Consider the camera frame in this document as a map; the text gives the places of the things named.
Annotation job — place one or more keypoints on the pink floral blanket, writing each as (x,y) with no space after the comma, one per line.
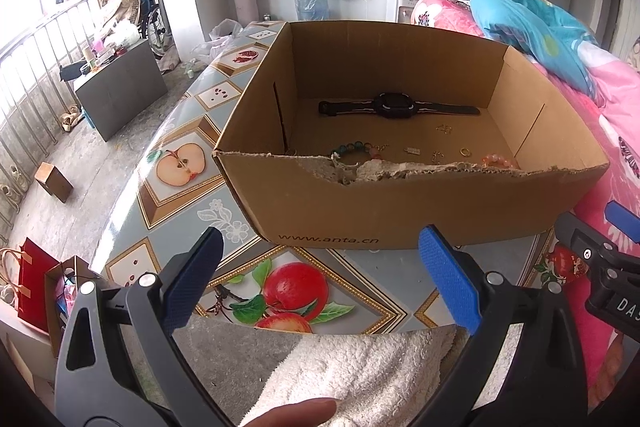
(620,117)

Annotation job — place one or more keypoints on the pair of slippers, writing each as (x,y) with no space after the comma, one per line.
(72,118)

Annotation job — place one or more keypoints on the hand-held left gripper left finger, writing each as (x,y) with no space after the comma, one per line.
(192,277)

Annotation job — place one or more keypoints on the person's left hand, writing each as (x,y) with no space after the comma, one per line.
(290,414)

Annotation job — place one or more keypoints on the grey cabinet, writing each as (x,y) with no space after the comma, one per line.
(120,97)

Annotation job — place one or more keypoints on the wheelchair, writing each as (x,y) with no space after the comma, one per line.
(157,27)

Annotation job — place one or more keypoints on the small gold butterfly charm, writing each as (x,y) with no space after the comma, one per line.
(443,128)

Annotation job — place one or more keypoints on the red gift bag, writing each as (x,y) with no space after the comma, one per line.
(37,282)

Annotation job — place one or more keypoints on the metal railing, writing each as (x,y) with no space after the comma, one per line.
(30,82)

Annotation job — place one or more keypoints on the square digital wrist watch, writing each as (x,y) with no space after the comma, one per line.
(395,106)

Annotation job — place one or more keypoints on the white fleece cloth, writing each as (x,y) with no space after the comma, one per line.
(360,372)

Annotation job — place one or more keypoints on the clear empty water jug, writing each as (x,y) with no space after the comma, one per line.
(312,2)

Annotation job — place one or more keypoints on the small silver abacus charm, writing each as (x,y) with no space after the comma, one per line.
(412,151)

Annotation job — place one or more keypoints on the brown paper bag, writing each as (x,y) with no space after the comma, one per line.
(57,307)

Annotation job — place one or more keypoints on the white plastic bag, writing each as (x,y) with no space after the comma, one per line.
(220,37)

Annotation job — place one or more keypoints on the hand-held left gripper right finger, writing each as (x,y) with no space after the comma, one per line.
(450,277)

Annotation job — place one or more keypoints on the blue printed quilt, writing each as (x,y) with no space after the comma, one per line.
(535,32)

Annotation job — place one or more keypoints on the white water dispenser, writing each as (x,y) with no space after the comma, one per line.
(397,9)

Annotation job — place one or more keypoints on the small cardboard box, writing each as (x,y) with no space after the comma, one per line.
(54,182)

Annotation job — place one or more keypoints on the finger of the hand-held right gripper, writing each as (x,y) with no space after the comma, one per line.
(575,234)
(625,222)

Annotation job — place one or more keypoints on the brown cardboard box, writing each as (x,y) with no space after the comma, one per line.
(400,207)

